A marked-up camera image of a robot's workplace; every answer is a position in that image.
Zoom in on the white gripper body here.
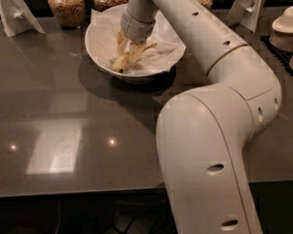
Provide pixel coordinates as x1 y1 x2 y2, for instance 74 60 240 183
120 10 155 42

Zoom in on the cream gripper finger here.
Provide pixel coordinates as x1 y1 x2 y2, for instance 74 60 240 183
128 40 146 64
117 31 128 55

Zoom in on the yellow banana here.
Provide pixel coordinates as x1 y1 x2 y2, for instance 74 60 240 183
112 43 157 73

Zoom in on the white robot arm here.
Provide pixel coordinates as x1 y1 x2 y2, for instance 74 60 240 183
121 0 282 234

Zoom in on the white ceramic bowl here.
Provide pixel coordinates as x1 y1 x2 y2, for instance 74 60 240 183
82 0 189 87

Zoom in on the white paper liner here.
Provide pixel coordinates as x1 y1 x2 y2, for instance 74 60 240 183
87 5 185 80

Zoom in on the glass jar of brown beans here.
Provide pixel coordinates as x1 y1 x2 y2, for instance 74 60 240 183
93 0 128 12

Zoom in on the glass jar of grains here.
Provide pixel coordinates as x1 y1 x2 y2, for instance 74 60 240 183
48 0 87 29

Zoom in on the white folded paper stand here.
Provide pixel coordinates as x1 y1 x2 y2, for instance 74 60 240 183
0 0 45 37

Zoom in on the white paper stand right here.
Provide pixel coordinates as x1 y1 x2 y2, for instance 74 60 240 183
226 0 266 32

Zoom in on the black rubber mat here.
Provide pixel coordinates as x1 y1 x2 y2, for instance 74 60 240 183
260 35 293 77

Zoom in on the stack of paper bowls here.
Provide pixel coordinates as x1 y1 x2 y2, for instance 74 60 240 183
269 6 293 53

